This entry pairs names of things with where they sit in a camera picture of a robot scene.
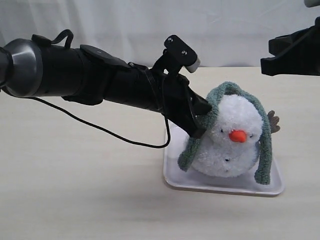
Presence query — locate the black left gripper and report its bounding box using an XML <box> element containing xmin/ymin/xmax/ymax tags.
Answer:
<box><xmin>163</xmin><ymin>74</ymin><xmax>212</xmax><ymax>139</ymax></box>

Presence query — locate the white plush snowman toy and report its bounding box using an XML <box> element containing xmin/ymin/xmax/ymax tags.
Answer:
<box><xmin>184</xmin><ymin>93</ymin><xmax>281</xmax><ymax>179</ymax></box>

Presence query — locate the green fuzzy scarf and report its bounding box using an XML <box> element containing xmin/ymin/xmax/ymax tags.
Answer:
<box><xmin>177</xmin><ymin>81</ymin><xmax>274</xmax><ymax>186</ymax></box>

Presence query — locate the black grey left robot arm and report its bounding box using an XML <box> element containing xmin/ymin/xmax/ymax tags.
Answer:
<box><xmin>0</xmin><ymin>29</ymin><xmax>212</xmax><ymax>139</ymax></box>

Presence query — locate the white backdrop curtain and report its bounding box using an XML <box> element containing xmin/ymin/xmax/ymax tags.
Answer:
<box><xmin>0</xmin><ymin>0</ymin><xmax>320</xmax><ymax>67</ymax></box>

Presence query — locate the white square tray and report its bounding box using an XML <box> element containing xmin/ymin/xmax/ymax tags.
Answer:
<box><xmin>162</xmin><ymin>123</ymin><xmax>286</xmax><ymax>197</ymax></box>

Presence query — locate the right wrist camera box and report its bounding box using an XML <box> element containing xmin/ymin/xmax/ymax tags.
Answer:
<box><xmin>303</xmin><ymin>0</ymin><xmax>320</xmax><ymax>8</ymax></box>

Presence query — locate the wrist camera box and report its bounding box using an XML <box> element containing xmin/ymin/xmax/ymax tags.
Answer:
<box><xmin>152</xmin><ymin>34</ymin><xmax>201</xmax><ymax>74</ymax></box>
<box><xmin>303</xmin><ymin>0</ymin><xmax>320</xmax><ymax>8</ymax></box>

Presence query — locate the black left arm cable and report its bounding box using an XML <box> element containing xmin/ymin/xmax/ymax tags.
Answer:
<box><xmin>31</xmin><ymin>74</ymin><xmax>172</xmax><ymax>149</ymax></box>

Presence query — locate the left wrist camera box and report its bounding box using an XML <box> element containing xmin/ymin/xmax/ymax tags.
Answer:
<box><xmin>152</xmin><ymin>34</ymin><xmax>201</xmax><ymax>74</ymax></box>

